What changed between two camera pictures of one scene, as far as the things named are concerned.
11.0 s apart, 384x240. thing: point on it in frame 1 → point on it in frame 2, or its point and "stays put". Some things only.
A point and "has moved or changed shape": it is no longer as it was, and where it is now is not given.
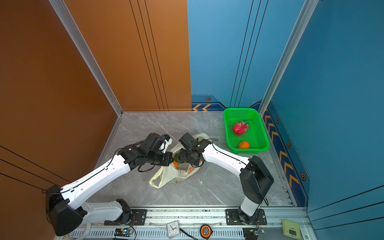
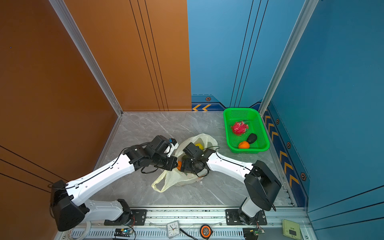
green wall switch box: (291, 229) stays put
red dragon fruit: (240, 128) stays put
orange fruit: (244, 144) stays put
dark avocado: (177, 159) has moved or changed shape
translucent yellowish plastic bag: (175, 173) has moved or changed shape
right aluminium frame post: (307, 11) stays put
